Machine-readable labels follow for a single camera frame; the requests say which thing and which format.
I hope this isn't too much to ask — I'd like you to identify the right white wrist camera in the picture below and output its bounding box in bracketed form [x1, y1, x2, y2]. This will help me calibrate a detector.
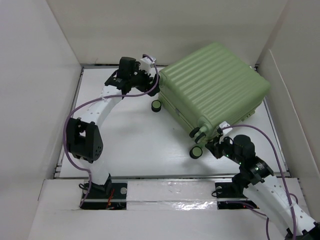
[216, 121, 233, 144]

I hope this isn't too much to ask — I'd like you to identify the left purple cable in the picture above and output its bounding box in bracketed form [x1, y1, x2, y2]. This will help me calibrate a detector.
[62, 53, 161, 208]

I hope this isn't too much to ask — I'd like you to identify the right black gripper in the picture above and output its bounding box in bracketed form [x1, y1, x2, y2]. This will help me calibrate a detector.
[204, 133, 243, 166]

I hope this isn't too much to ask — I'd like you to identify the green hard-shell suitcase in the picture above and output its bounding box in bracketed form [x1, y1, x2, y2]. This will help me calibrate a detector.
[151, 42, 271, 159]

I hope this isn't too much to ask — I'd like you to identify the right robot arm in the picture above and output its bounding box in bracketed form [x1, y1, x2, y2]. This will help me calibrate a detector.
[205, 134, 320, 240]

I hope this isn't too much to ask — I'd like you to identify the purple cable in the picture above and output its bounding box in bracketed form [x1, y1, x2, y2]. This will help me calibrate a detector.
[62, 53, 161, 208]
[219, 124, 298, 240]

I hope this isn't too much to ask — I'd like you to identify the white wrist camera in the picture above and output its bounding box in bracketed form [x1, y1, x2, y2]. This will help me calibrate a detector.
[216, 121, 233, 144]
[138, 54, 156, 75]

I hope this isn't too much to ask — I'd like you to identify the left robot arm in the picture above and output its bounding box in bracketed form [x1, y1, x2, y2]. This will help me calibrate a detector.
[63, 54, 160, 199]

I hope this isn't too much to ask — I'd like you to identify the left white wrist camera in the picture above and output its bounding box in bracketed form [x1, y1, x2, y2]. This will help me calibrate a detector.
[138, 54, 156, 75]

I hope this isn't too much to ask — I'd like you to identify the metal mounting rail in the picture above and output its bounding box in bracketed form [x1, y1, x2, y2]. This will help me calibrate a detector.
[82, 180, 258, 211]

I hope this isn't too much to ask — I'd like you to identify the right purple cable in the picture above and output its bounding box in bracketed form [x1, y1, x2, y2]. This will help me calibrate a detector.
[219, 124, 298, 240]

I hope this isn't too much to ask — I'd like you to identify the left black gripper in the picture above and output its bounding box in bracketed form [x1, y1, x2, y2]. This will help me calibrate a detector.
[129, 63, 159, 97]

